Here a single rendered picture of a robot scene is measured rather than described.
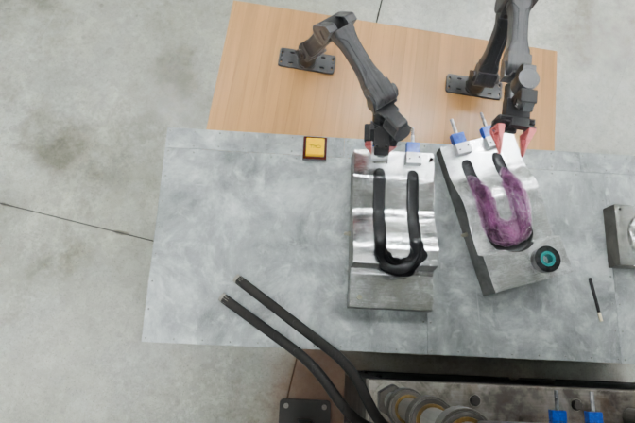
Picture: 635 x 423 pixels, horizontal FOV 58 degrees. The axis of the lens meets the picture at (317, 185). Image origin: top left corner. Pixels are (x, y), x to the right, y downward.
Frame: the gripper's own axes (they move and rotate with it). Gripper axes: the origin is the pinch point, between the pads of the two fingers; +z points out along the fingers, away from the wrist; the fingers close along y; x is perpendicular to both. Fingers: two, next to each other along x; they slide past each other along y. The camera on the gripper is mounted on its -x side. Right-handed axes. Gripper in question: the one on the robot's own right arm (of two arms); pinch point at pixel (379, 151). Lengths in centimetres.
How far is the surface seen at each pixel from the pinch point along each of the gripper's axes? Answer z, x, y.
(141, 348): 101, -31, -99
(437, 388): 42, -60, 20
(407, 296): 24.2, -37.5, 9.8
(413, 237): 12.9, -23.3, 10.9
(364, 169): 6.0, -2.7, -4.6
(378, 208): 12.0, -13.4, 0.2
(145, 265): 88, 3, -102
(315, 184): 13.9, -3.4, -20.7
